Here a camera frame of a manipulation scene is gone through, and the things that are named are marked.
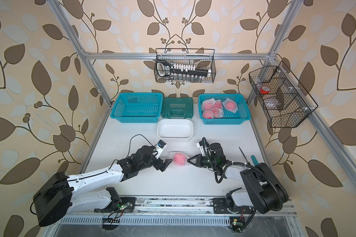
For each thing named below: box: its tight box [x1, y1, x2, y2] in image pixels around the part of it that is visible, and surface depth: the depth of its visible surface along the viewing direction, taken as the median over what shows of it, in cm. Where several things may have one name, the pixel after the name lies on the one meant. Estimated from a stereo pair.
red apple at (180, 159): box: [173, 152, 187, 166], surface depth 86 cm
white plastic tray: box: [156, 118, 194, 140], surface depth 105 cm
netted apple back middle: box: [213, 99, 223, 109], surface depth 113 cm
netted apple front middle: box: [211, 107, 224, 119], surface depth 107 cm
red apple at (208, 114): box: [202, 110, 215, 119], surface depth 103 cm
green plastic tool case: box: [161, 96, 194, 119], surface depth 114 cm
